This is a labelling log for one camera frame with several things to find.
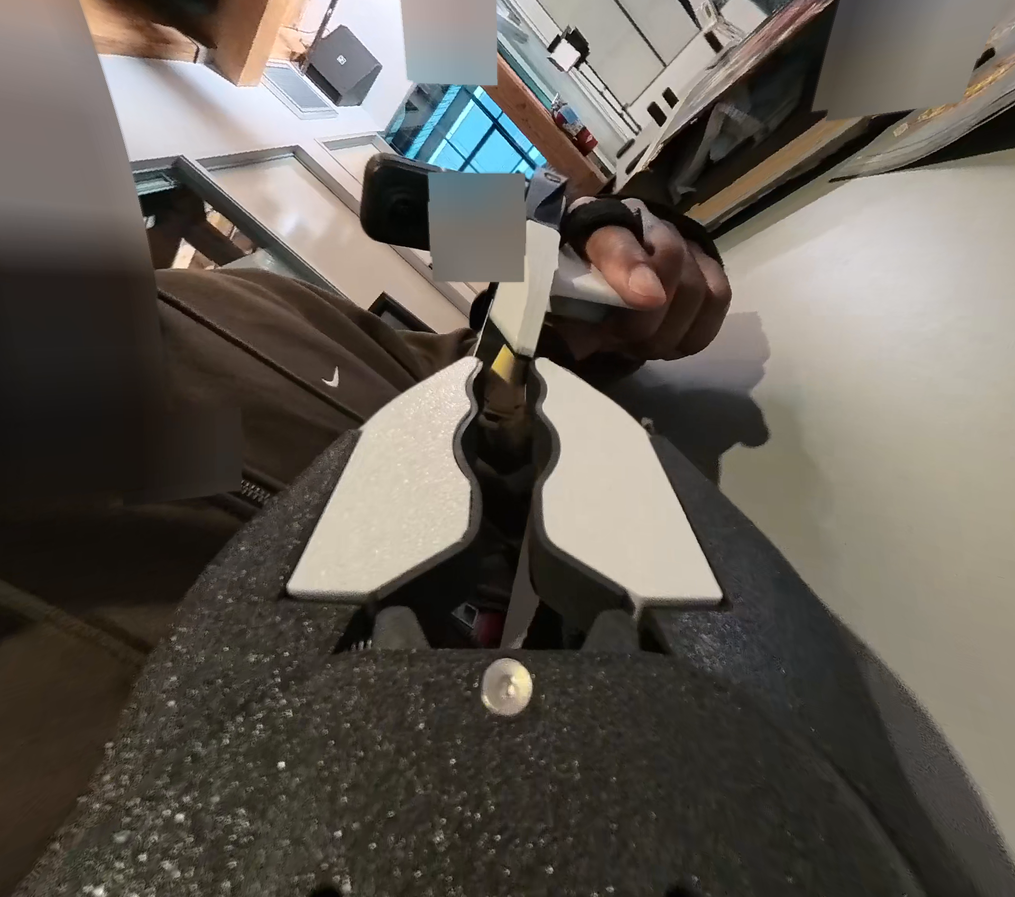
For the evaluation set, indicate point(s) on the wooden post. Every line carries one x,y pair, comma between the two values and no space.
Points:
539,127

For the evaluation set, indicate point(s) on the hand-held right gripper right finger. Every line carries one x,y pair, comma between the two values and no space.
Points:
626,508

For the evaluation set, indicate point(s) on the grey instruction booklet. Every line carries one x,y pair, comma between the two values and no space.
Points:
951,119

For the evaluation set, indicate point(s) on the black wall speaker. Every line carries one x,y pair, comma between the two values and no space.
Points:
342,64

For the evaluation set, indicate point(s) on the person's brown jacket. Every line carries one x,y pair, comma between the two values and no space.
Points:
277,342

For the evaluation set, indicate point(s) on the small cone toy brick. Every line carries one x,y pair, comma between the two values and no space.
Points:
503,364

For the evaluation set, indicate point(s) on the printed toy box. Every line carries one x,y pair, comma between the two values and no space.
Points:
753,40

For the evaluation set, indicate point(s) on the person's left hand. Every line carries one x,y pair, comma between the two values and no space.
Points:
682,294

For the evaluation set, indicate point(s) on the wall vent grille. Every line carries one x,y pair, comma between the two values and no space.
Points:
300,89

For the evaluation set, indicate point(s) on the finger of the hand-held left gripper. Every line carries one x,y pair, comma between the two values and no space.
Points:
533,310
486,326

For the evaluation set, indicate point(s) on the red fire extinguisher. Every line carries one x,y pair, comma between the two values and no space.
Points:
579,131

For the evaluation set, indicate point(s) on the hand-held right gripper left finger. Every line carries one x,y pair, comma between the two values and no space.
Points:
388,508

